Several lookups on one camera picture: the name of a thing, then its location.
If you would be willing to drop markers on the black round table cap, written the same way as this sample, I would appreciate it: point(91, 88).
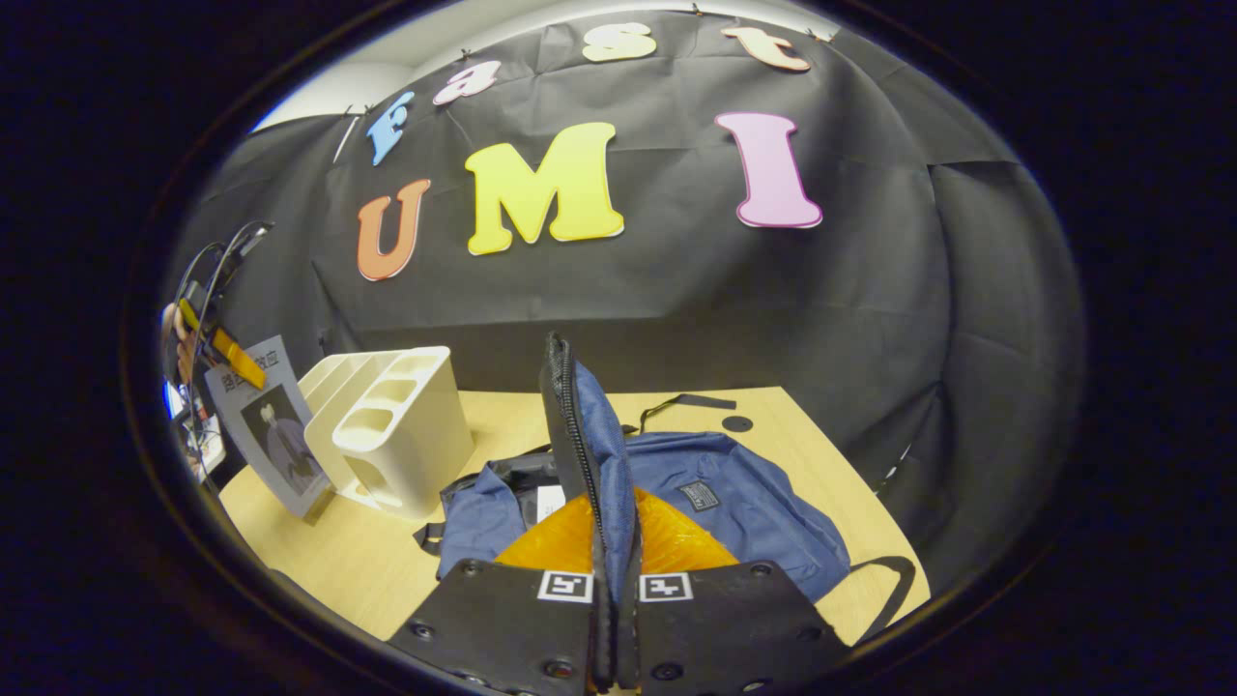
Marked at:
point(736, 423)

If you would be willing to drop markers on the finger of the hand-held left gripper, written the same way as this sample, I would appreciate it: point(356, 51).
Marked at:
point(237, 356)

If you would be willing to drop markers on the white plastic bookshelf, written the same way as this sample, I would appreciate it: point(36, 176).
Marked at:
point(406, 445)

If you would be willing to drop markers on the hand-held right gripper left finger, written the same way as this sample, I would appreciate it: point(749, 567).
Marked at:
point(503, 633)

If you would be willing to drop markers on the thin white rod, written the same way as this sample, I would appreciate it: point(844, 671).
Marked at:
point(344, 140)

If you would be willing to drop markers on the white book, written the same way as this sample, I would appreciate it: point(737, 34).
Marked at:
point(550, 505)

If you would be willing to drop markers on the grey book with portrait cover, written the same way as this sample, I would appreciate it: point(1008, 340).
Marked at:
point(275, 435)

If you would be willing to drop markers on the blue schoolbag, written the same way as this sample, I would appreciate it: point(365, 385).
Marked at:
point(754, 503)

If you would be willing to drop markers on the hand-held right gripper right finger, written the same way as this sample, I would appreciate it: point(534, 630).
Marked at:
point(734, 633)

